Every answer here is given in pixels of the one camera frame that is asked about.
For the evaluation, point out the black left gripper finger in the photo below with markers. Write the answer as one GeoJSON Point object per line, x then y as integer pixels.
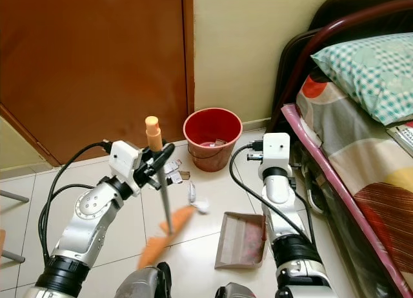
{"type": "Point", "coordinates": [163, 155]}
{"type": "Point", "coordinates": [160, 180]}

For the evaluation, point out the orange broom with metal pole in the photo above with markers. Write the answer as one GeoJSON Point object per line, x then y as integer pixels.
{"type": "Point", "coordinates": [167, 211]}

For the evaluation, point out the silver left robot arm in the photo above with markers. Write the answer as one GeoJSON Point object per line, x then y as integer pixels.
{"type": "Point", "coordinates": [87, 214]}

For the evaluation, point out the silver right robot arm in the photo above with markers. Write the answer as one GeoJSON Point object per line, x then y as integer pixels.
{"type": "Point", "coordinates": [277, 188]}

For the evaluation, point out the white crumpled paper scrap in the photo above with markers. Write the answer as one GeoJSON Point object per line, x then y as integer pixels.
{"type": "Point", "coordinates": [200, 204]}

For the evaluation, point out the red plastic bucket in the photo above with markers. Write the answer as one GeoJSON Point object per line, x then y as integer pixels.
{"type": "Point", "coordinates": [211, 157]}

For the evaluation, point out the grey left robot leg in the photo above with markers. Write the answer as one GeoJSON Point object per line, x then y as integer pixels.
{"type": "Point", "coordinates": [142, 284]}

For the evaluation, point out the grey robot leg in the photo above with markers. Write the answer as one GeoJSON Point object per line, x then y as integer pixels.
{"type": "Point", "coordinates": [142, 284]}
{"type": "Point", "coordinates": [235, 291]}

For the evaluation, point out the brown wooden door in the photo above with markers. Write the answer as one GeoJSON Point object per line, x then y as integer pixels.
{"type": "Point", "coordinates": [90, 66]}

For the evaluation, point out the grey metal furniture leg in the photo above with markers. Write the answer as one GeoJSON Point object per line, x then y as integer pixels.
{"type": "Point", "coordinates": [13, 196]}

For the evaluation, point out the grey right robot leg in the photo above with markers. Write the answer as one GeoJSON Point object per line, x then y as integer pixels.
{"type": "Point", "coordinates": [235, 291]}

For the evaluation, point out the dark brown bed headboard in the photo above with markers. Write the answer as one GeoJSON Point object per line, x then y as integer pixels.
{"type": "Point", "coordinates": [290, 72]}

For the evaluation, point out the patterned grey orange bed sheet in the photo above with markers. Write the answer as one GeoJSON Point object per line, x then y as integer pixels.
{"type": "Point", "coordinates": [348, 143]}

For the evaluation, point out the green checked pillow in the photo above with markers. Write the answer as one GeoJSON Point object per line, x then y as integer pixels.
{"type": "Point", "coordinates": [368, 72]}

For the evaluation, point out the grey remote control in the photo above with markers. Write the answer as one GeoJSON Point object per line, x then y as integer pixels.
{"type": "Point", "coordinates": [401, 140]}

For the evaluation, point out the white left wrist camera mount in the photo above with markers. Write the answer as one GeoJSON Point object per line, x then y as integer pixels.
{"type": "Point", "coordinates": [124, 157]}

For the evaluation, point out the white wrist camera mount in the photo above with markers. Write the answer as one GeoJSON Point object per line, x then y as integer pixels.
{"type": "Point", "coordinates": [276, 148]}
{"type": "Point", "coordinates": [124, 157]}

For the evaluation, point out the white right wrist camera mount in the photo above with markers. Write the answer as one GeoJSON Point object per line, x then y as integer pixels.
{"type": "Point", "coordinates": [276, 148]}

